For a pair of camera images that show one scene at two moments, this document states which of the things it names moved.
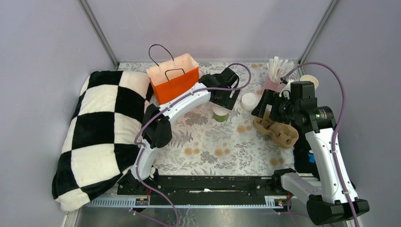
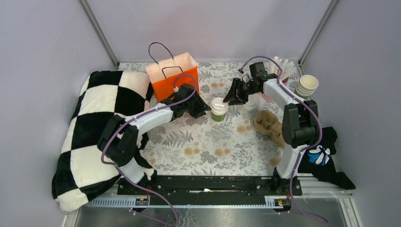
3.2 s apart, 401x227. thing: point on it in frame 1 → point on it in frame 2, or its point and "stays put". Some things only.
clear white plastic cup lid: [220, 110] stays put
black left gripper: [228, 102] → [201, 106]
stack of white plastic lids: [249, 101] stays put
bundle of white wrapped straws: [278, 68] stays put
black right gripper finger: [270, 97] → [238, 94]
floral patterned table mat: [208, 140] stays put
